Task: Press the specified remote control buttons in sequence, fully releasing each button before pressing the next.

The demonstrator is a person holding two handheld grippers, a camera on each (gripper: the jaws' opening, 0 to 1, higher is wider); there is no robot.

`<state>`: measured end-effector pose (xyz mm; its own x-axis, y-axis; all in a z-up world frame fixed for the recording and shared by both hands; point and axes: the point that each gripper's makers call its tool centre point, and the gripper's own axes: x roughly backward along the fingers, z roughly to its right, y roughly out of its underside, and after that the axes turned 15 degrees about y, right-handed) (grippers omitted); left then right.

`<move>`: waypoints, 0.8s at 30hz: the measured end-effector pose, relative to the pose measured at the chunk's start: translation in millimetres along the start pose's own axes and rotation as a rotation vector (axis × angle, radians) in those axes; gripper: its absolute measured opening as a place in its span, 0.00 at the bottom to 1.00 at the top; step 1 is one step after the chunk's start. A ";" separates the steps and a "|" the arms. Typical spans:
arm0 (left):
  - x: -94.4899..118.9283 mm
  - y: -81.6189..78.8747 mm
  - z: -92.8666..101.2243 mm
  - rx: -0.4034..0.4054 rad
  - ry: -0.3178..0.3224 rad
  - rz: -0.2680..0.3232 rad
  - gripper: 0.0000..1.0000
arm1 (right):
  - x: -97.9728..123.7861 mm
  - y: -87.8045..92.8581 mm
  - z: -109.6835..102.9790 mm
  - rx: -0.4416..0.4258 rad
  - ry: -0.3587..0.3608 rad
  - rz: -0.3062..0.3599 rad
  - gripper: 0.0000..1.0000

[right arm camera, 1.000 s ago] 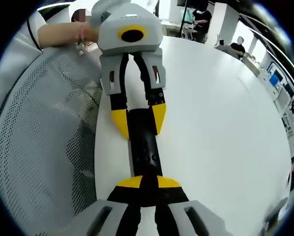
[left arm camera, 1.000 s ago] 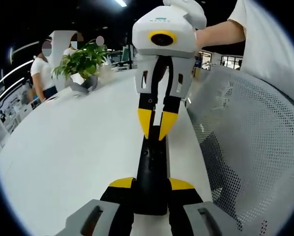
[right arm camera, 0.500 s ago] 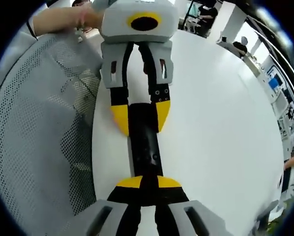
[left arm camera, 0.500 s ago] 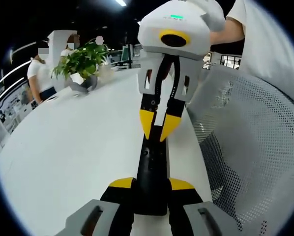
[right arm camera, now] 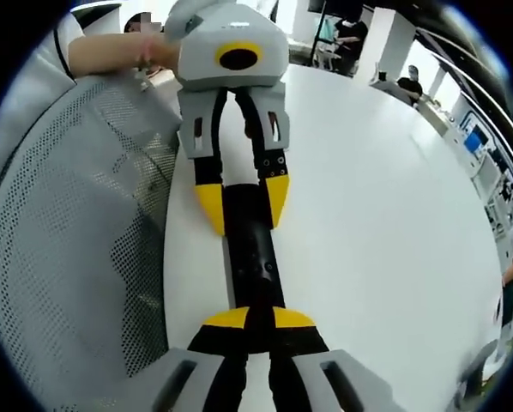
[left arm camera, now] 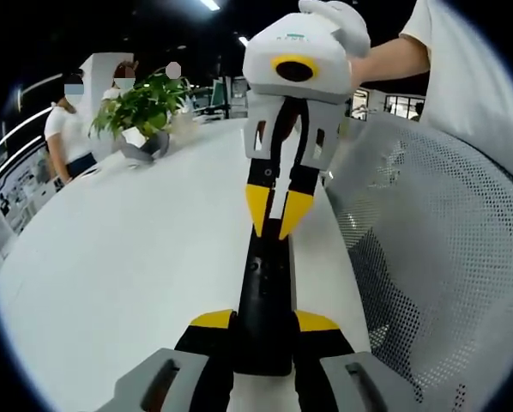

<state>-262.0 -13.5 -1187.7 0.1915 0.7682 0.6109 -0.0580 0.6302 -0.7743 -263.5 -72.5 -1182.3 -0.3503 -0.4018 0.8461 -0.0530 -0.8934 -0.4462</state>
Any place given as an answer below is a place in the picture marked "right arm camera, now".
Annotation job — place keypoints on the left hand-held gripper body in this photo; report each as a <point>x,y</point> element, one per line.
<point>213,38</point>

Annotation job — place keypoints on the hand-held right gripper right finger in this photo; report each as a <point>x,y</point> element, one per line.
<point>308,369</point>

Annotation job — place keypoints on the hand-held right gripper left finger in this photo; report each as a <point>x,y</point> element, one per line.
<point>213,365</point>

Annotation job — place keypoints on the black remote control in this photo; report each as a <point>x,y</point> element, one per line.
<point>252,257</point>

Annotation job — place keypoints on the person's left hand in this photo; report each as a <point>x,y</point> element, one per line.
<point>162,51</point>

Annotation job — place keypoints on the person's head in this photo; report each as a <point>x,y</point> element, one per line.
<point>132,23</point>

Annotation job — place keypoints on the black tripod stand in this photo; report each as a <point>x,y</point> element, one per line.
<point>320,34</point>

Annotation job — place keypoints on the grey mesh office chair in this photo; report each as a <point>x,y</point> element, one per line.
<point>68,236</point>

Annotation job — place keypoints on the person's white shirt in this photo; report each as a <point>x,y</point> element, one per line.
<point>33,77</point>

